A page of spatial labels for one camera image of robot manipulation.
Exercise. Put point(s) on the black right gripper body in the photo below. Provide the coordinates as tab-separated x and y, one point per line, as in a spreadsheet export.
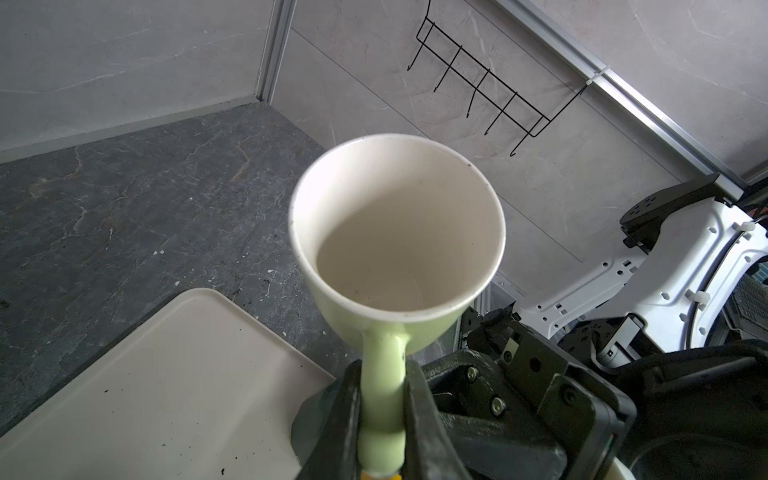
535	412

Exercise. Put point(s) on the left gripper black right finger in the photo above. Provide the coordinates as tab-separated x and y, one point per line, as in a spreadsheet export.
429	453

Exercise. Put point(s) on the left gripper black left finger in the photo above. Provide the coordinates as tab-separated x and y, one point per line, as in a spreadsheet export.
335	453

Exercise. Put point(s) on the light green mug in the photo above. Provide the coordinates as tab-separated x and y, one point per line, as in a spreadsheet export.
395	236

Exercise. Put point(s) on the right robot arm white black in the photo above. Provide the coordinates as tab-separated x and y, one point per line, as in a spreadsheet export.
652	364

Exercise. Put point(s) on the dark green mug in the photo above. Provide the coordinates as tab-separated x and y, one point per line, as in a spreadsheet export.
310	421

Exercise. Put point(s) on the beige plastic tray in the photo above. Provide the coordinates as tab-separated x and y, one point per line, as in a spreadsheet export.
201	390

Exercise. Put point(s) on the aluminium frame rail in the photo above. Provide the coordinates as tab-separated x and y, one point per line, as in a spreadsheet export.
690	76

